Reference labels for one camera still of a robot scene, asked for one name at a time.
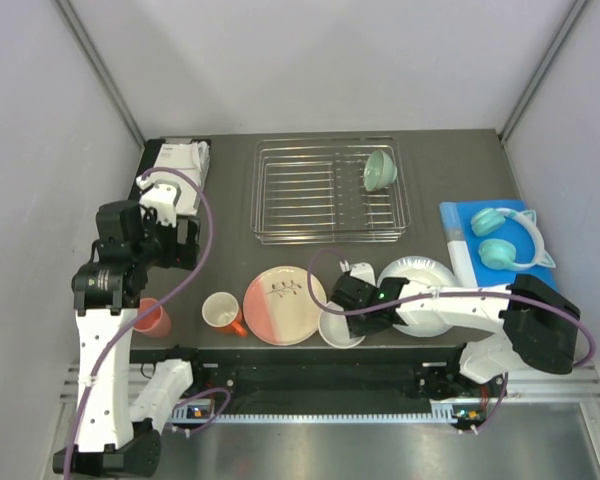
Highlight blue folder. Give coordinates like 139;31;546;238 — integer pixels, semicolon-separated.
439;200;556;288

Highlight green ceramic bowl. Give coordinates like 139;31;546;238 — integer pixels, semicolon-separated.
363;150;398;192

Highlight pink cream floral plate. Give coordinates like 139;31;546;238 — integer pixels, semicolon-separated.
243;266;322;346

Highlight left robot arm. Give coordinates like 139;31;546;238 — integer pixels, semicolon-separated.
52;200;207;479

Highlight black tray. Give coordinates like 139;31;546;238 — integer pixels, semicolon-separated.
135;137;212;180

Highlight pink plastic cup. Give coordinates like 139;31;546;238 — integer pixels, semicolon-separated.
134;298;172;338

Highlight metal wire dish rack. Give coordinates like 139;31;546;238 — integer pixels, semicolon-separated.
251;135;410;245

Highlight teal cat-ear headphones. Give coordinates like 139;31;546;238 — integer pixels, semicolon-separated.
469;206;556;274

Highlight orange white mug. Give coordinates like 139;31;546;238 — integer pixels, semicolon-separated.
201;292;247;337

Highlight aluminium rail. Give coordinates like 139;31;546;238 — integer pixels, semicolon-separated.
59;364;600;403

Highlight white blue-rimmed plate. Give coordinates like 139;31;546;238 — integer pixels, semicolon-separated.
376;256;461;338

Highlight small white bowl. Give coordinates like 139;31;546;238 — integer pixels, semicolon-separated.
318;311;365;349

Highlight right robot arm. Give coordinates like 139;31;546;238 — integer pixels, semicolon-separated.
325;273;580;396

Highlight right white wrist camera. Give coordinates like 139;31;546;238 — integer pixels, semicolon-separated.
339;260;376;285

